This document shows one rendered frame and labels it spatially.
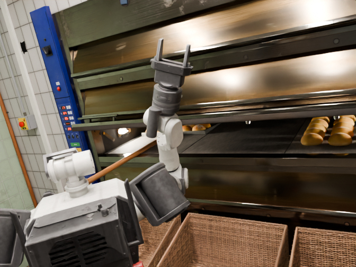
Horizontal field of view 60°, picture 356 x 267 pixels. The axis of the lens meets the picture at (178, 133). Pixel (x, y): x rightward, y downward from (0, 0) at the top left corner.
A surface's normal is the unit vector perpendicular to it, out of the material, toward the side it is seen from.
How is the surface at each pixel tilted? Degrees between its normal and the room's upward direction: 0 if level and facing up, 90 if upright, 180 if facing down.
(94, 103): 70
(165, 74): 97
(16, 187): 90
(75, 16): 90
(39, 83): 90
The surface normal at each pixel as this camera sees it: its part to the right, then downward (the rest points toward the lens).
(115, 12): -0.50, 0.30
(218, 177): -0.54, -0.04
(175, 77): -0.27, 0.40
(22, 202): 0.84, -0.04
